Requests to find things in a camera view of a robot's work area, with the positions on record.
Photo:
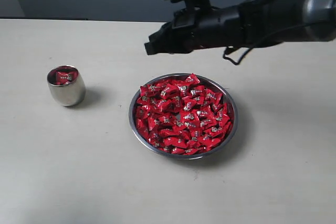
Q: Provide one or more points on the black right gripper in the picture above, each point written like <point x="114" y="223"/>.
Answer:
<point x="213" y="29"/>

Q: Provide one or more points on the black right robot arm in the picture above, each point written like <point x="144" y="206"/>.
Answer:
<point x="250" y="24"/>

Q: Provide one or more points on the round steel bowl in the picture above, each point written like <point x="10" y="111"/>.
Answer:
<point x="183" y="116"/>

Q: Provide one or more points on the pile of red candies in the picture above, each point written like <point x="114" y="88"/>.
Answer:
<point x="183" y="115"/>

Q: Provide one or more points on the steel cup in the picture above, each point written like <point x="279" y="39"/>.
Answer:
<point x="70" y="94"/>

